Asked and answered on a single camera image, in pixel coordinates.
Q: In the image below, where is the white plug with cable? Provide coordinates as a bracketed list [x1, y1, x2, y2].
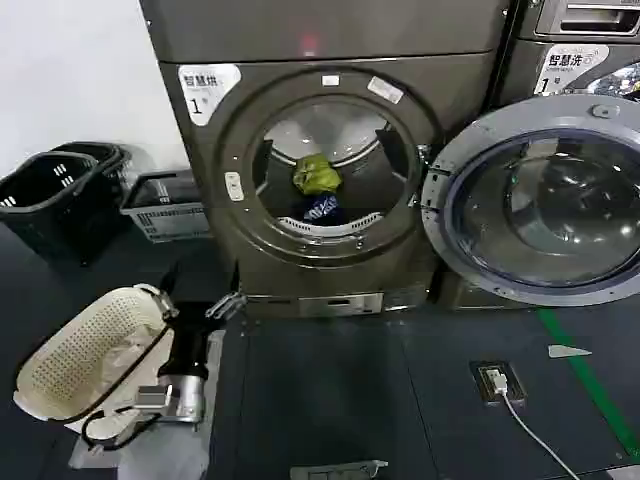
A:
[488, 367, 582, 480]

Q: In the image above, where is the green garment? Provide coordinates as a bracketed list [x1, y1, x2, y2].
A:
[291, 154, 342, 196]

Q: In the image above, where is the metal floor socket box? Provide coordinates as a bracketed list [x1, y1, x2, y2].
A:
[468, 359, 528, 405]

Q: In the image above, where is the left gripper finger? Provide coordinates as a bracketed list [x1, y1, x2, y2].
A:
[204, 290, 248, 320]
[140, 267, 181, 322]

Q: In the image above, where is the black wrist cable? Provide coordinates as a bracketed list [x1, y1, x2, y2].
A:
[81, 405, 174, 449]

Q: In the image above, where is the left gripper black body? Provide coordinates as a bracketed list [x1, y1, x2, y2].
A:
[158, 301, 222, 380]

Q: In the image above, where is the black plastic laundry basket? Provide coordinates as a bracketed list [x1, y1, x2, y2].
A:
[0, 151, 110, 267]
[49, 141, 135, 202]

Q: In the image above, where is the white perforated laundry basket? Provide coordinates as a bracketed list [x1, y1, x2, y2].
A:
[13, 283, 177, 432]

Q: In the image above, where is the grey floor cover plate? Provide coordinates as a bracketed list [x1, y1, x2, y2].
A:
[288, 458, 390, 480]

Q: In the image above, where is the green floor tape line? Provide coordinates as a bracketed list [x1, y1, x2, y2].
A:
[536, 306, 640, 469]

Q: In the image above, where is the grey slotted plastic basket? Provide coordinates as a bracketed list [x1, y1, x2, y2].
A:
[119, 169, 212, 245]

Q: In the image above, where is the round glass dryer door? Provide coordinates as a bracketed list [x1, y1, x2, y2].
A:
[418, 93, 640, 307]

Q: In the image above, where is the grey tape scrap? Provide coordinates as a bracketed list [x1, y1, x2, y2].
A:
[546, 344, 593, 359]

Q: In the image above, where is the grey front-load dryer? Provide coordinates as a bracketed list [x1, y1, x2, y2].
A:
[137, 0, 512, 320]

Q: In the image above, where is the blue printed garment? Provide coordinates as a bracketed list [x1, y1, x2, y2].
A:
[302, 190, 346, 226]

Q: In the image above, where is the white cloth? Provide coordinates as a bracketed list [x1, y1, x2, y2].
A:
[98, 319, 174, 387]

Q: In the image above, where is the grey dryer with drawer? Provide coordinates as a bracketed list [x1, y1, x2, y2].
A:
[439, 0, 640, 312]

